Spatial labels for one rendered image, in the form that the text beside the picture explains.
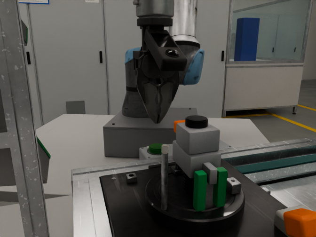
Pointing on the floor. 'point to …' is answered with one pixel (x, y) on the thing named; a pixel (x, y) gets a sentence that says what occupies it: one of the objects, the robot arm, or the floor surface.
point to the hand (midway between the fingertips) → (158, 118)
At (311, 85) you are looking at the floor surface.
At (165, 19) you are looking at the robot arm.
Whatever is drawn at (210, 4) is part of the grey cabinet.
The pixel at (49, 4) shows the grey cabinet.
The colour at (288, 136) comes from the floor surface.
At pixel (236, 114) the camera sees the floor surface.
